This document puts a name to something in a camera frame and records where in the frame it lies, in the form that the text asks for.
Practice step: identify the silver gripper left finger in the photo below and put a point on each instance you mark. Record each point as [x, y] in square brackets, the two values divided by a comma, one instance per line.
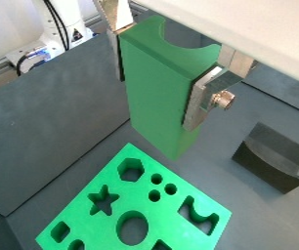
[115, 11]

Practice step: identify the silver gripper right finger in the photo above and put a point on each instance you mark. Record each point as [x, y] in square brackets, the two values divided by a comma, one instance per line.
[209, 91]

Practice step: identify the green arch block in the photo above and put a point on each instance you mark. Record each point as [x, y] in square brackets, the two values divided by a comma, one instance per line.
[160, 74]

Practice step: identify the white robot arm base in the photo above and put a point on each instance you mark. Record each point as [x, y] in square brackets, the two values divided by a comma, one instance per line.
[64, 32]

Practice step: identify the dark grey arch holder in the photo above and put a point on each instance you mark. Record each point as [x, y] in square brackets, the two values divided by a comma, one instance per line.
[269, 155]

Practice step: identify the green shape sorter board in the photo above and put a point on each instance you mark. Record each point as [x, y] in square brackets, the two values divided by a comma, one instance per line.
[136, 207]

